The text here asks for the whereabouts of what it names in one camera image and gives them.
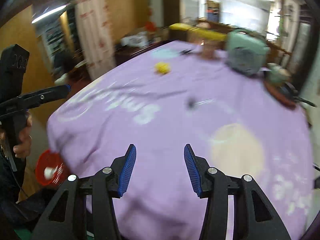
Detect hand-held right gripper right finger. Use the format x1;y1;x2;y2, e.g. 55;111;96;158
184;144;292;240

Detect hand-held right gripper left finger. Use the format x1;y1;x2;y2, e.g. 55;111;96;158
31;144;137;240

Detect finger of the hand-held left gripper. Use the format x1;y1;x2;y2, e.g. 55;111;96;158
0;92;67;117
19;84;72;101

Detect red plastic basket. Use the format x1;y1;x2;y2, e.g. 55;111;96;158
35;149;72;187

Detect white floral tissue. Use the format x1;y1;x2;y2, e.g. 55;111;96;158
44;166;57;178

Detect yellow string ball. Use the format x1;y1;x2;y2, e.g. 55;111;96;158
154;62;172;75

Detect person's left hand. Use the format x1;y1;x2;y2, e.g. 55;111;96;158
12;112;33;158

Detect dark display shelf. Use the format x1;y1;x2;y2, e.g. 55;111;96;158
41;17;77;55

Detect purple printed tablecloth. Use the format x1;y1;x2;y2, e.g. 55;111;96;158
46;40;315;240

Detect fluorescent tube light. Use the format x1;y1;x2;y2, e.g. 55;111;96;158
31;3;71;24

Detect small dark object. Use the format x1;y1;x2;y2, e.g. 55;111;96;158
184;97;200;111

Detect floral pink curtain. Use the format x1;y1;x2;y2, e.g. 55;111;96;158
75;0;117;79

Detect dark wooden sideboard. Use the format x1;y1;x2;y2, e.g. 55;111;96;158
114;40;160;58

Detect white plastic bag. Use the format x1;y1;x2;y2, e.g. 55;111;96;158
121;32;149;47

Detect person's dark clothing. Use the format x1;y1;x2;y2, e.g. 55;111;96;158
0;140;60;240

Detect light wooden wardrobe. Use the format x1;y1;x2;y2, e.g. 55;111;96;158
104;0;150;40

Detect copper frying pan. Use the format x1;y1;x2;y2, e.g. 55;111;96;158
264;80;317;110

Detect pale green rice cooker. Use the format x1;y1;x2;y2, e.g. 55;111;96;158
224;30;271;77

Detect yellow handheld appliance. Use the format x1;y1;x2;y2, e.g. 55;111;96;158
169;22;229;42

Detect white mosquito net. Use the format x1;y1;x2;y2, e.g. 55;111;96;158
220;0;272;28

